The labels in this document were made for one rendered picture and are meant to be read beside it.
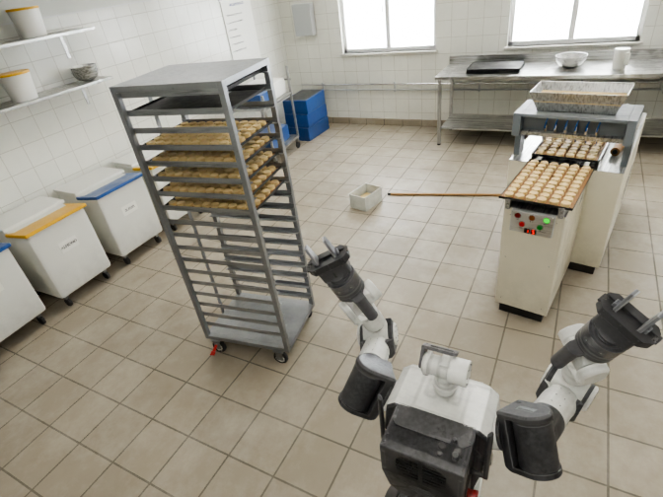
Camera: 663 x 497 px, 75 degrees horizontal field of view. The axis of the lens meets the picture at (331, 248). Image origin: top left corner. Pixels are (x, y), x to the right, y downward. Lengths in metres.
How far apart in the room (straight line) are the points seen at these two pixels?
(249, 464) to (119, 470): 0.73
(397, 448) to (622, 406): 2.00
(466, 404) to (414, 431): 0.15
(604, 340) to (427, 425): 0.43
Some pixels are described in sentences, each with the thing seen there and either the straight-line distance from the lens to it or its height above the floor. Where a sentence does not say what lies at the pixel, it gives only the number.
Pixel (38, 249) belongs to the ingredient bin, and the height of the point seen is 0.61.
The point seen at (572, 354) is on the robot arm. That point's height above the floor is 1.40.
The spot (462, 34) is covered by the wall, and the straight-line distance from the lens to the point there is 6.48.
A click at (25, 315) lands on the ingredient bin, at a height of 0.20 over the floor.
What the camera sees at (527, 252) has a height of 0.55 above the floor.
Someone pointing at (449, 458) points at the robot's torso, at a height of 1.23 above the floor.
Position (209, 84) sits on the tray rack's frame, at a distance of 2.13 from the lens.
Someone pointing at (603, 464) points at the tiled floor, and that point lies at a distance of 2.71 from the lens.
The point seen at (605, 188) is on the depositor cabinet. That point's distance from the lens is 3.45.
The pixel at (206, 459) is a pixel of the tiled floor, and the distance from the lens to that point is 2.75.
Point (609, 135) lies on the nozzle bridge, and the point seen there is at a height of 1.05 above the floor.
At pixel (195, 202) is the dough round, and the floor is 1.15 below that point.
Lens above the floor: 2.18
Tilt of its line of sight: 33 degrees down
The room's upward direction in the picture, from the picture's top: 8 degrees counter-clockwise
